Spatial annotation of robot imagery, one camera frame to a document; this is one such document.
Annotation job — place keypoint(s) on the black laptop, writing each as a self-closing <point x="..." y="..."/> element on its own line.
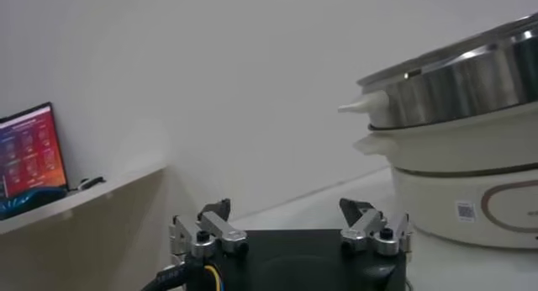
<point x="31" y="154"/>

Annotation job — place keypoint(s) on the blue computer mouse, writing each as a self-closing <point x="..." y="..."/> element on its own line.
<point x="29" y="202"/>

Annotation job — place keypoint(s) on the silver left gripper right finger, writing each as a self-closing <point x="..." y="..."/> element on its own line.
<point x="365" y="227"/>

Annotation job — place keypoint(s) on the white electric cooker base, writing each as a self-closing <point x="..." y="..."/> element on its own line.
<point x="441" y="192"/>

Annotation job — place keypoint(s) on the stainless steel steamer basket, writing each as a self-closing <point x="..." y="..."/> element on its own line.
<point x="462" y="82"/>

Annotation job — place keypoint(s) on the white side table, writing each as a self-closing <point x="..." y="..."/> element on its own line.
<point x="84" y="238"/>

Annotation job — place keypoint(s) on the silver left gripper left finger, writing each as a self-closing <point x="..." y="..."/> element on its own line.
<point x="223" y="231"/>

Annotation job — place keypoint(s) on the small black device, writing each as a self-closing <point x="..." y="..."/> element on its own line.
<point x="90" y="183"/>

